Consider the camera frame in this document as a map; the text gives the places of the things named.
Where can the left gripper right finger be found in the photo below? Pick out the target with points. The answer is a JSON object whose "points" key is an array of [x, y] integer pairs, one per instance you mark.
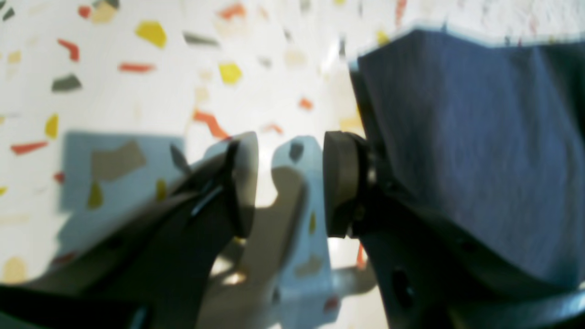
{"points": [[431, 273]]}

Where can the blue grey T-shirt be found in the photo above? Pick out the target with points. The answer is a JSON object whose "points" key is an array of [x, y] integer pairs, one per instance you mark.
{"points": [[493, 137]]}

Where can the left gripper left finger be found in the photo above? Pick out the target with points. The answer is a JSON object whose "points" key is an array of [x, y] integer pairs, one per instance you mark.
{"points": [[152, 272]]}

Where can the terrazzo pattern table cloth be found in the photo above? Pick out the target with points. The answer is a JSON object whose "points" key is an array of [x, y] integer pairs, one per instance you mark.
{"points": [[94, 93]]}

